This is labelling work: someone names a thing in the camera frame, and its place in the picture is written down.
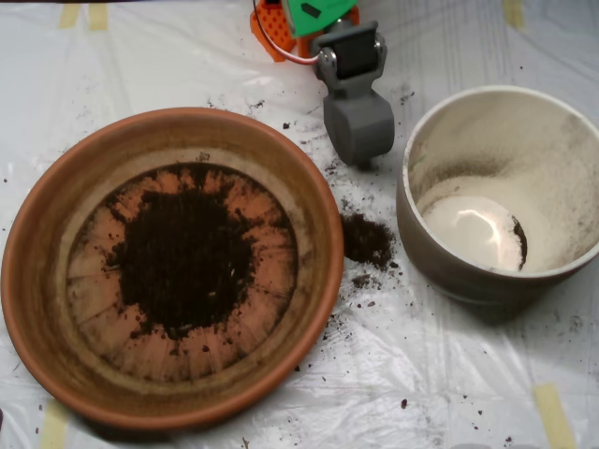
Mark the grey gripper black servo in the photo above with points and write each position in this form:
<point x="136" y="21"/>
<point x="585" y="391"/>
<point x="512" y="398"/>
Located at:
<point x="361" y="125"/>

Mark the orange and green robot base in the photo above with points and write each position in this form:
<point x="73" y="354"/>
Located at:
<point x="271" y="28"/>

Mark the spilled dark soil pile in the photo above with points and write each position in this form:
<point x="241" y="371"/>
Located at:
<point x="367" y="241"/>

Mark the small dark soil clump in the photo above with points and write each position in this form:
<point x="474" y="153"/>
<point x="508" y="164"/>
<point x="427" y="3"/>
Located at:
<point x="361" y="281"/>

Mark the white ceramic pot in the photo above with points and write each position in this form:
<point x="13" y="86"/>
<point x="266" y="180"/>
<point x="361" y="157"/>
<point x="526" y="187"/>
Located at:
<point x="468" y="290"/>

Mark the terracotta clay saucer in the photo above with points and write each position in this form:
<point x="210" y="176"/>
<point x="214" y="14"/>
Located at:
<point x="42" y="243"/>

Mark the beige masking tape strip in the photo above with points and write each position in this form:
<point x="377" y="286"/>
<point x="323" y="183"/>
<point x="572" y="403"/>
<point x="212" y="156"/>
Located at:
<point x="53" y="428"/>
<point x="98" y="18"/>
<point x="69" y="16"/>
<point x="554" y="416"/>
<point x="513" y="13"/>

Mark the clear plastic sheet cover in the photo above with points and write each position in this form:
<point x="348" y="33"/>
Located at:
<point x="421" y="374"/>

